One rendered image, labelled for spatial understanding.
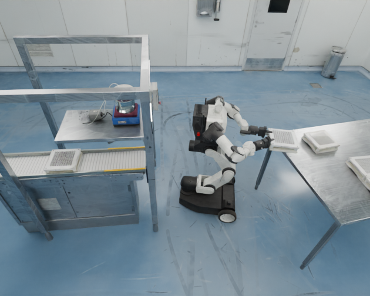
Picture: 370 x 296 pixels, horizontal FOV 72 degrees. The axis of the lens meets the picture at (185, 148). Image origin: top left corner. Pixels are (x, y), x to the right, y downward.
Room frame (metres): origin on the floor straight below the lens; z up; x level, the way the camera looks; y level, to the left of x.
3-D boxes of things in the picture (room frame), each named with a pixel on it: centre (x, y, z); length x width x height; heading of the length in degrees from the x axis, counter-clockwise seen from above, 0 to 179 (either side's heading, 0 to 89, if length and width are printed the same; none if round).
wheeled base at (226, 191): (1.86, -0.29, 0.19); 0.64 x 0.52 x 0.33; 85
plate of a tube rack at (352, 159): (1.60, -1.64, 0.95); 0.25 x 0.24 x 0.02; 10
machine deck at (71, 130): (1.54, 0.63, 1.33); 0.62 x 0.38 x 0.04; 98
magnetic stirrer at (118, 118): (1.61, 0.46, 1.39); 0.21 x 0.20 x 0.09; 8
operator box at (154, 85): (2.45, 0.36, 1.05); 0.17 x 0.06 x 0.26; 8
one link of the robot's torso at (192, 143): (1.87, -0.18, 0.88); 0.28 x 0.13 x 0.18; 85
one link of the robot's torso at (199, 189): (1.86, -0.25, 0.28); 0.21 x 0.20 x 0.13; 85
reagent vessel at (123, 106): (1.60, 0.46, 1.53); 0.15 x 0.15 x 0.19
